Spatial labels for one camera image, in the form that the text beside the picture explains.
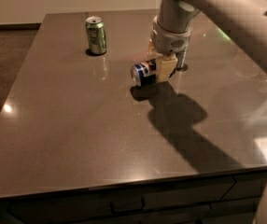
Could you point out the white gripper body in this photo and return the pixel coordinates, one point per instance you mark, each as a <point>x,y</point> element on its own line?
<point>170,42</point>

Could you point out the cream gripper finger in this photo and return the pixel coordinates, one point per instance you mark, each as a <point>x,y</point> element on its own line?
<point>165,66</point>
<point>153,54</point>

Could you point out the blue pepsi can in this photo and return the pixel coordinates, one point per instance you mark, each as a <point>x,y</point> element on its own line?
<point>144,73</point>

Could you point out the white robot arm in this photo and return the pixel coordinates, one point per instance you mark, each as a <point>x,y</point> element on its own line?
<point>243,21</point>

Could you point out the tall silver can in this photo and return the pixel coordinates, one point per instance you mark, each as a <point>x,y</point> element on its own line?
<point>181,57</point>

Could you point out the green soda can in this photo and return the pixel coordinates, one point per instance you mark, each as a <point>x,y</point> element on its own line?
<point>95,29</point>

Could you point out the dark cabinet drawer front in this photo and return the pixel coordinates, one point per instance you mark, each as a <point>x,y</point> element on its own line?
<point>168,202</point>

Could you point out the dark cabinet drawer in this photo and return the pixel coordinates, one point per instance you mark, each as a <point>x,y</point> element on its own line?
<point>240,203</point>
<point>168,202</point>

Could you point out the dark right cabinet drawer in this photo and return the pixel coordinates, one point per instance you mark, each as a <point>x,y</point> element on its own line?
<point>240,203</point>

